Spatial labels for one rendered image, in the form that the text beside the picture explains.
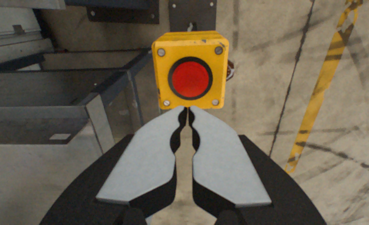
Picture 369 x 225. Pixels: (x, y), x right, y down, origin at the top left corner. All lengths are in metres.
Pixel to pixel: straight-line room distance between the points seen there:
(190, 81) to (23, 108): 0.33
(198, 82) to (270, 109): 1.18
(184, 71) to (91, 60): 0.92
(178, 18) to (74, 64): 0.63
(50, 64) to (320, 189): 2.36
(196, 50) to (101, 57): 0.89
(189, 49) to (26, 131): 0.32
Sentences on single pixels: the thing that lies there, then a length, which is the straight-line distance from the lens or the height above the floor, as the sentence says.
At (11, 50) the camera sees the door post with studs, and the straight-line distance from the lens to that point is 1.20.
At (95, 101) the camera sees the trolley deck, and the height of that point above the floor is 0.79.
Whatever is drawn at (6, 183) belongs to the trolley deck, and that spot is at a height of 0.82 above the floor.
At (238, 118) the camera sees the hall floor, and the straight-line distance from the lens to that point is 1.32.
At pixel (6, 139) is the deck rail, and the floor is 0.88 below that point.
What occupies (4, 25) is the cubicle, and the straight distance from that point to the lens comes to 1.19.
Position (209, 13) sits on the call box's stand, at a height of 0.01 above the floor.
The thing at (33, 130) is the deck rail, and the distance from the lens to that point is 0.40.
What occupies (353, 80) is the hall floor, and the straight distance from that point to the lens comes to 1.53.
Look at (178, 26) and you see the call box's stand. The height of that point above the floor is 0.01.
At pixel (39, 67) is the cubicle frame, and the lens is 1.29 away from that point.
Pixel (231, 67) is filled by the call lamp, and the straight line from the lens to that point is 0.21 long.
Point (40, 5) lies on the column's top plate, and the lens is 0.42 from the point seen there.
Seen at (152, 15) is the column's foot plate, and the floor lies 0.02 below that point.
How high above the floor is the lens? 1.08
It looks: 60 degrees down
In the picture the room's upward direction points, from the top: 175 degrees counter-clockwise
